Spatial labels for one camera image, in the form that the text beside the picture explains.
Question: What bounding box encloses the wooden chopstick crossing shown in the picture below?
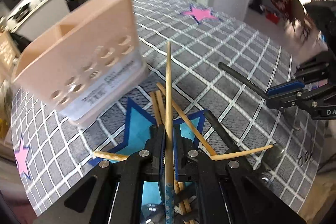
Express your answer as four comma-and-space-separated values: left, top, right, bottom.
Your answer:
93, 145, 274, 161

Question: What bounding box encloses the wooden chopstick blue patterned end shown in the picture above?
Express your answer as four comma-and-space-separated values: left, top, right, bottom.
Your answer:
165, 41, 174, 224

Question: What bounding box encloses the black utensil handle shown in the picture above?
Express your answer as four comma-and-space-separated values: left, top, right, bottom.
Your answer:
218, 62, 268, 100

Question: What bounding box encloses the pink plastic utensil holder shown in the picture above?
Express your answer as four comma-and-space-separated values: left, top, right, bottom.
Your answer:
12, 0, 148, 128

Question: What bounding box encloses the wooden chopstick right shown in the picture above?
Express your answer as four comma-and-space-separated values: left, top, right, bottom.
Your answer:
170, 96, 217, 156

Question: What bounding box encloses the wooden chopstick pair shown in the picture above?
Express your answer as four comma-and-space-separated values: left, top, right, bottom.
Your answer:
155, 90, 166, 125
150, 91, 191, 215

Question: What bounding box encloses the blue star sticker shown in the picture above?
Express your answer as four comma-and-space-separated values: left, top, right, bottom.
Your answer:
89, 98, 205, 216

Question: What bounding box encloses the pink star sticker left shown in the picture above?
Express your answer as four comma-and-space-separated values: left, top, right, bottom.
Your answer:
14, 135, 31, 180

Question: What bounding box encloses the pink star sticker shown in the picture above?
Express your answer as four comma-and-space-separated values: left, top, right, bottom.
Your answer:
14, 135, 31, 180
181, 5, 221, 24

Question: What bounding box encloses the pink star sticker far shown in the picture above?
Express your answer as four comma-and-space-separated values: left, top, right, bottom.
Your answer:
181, 5, 221, 24

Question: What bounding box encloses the grey checked tablecloth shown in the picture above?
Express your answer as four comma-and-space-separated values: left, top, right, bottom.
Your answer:
12, 0, 325, 214

